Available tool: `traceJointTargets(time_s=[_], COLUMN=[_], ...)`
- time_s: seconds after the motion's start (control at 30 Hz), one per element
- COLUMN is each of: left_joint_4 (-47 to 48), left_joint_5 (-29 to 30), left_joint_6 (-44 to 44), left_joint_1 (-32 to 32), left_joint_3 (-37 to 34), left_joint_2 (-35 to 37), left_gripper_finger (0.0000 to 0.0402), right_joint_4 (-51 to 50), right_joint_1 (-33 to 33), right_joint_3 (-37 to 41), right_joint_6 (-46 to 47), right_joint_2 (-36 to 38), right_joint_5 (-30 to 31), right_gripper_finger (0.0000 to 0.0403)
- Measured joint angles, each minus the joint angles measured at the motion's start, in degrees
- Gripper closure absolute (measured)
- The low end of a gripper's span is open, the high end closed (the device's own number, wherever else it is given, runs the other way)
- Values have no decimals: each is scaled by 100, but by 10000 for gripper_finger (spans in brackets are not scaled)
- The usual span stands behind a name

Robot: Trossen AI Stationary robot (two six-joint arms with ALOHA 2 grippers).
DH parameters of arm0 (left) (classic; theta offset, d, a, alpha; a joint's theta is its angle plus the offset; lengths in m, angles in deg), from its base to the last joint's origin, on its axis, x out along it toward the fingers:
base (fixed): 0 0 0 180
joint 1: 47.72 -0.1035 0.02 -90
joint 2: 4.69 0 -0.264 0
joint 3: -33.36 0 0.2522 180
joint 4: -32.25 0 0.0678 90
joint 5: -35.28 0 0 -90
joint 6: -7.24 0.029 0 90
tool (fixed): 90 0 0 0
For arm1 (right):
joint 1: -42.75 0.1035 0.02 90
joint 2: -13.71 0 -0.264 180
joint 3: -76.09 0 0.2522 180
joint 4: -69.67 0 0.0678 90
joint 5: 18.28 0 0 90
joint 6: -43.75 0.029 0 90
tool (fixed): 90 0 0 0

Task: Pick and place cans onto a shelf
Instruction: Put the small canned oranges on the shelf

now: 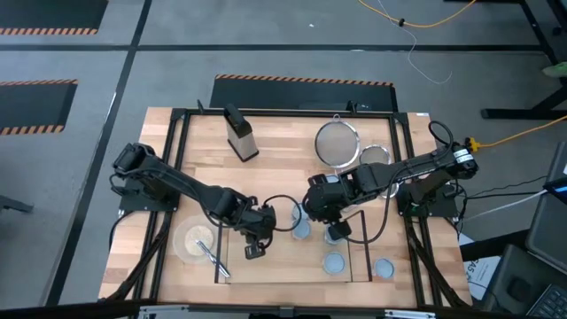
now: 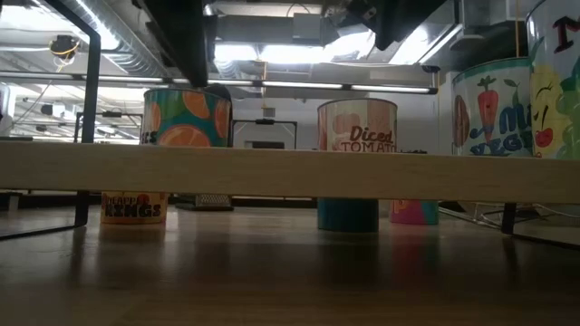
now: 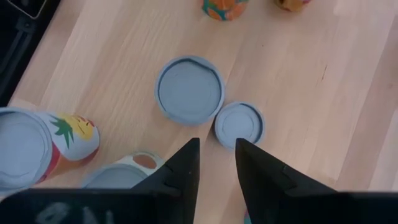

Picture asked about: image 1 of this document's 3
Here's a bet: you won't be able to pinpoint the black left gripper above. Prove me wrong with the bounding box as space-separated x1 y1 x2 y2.
232 198 278 261

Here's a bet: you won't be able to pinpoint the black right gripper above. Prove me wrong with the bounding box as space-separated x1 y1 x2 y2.
303 175 358 243

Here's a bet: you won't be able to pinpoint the mixed vegetables print can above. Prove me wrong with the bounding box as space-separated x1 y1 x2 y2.
322 224 340 246

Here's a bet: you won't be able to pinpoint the grey lidded can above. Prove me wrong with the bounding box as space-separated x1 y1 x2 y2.
322 251 347 276
373 258 396 280

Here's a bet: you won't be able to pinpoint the kidney beans print can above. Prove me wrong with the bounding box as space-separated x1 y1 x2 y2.
291 220 313 241

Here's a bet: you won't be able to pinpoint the metal tongs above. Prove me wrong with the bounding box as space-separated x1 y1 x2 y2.
194 238 232 279

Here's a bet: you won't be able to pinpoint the heap of beige grains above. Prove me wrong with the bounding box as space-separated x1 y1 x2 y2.
183 224 215 257

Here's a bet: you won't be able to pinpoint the clear glass bowl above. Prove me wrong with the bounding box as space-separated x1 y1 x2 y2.
172 214 220 266

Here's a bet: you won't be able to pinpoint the medium metal mesh sieve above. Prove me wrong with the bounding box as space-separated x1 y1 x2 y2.
358 144 392 166

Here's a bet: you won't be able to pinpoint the large metal mesh sieve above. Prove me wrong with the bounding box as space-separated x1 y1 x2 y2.
314 113 361 170

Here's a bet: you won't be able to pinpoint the metal box grater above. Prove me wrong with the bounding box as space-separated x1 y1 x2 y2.
222 103 260 163

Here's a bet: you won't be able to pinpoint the white paper sheet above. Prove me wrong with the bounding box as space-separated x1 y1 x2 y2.
458 232 501 302

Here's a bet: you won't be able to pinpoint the black hazard striped floor mat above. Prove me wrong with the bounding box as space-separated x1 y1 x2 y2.
208 74 399 113
0 79 79 136
0 0 109 36

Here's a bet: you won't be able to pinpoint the black floor beam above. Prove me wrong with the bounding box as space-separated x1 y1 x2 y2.
460 229 532 262

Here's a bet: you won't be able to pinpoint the black case with keyboard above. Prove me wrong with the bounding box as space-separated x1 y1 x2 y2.
480 243 567 319

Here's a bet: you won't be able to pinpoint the dark grey monitor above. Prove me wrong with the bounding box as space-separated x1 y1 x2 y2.
525 140 567 276

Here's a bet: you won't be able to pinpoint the blue lit screen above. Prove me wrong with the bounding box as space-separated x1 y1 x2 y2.
543 175 567 199

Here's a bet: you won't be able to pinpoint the grey furniture foot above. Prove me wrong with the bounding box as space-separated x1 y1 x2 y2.
0 194 35 214

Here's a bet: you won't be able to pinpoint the person's foot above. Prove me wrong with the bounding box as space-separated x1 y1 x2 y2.
542 60 567 79

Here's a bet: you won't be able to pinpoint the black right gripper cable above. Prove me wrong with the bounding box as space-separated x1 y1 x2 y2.
344 119 456 246

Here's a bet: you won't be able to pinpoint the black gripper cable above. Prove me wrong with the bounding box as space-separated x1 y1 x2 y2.
344 119 456 246
263 193 303 233

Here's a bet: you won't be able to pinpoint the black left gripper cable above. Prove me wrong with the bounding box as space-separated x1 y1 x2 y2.
263 193 303 233

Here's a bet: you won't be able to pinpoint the black and silver rail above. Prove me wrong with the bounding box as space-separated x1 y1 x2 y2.
0 299 482 319

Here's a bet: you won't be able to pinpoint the thin black cable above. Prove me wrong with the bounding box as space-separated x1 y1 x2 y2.
460 175 548 200

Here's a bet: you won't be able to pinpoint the thin white cable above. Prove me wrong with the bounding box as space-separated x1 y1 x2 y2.
377 0 454 85

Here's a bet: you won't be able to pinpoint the yellow cable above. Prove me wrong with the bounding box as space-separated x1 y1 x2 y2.
463 115 567 152
357 0 478 29

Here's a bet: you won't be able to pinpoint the black desk leg frame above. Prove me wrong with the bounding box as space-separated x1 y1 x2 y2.
444 0 567 121

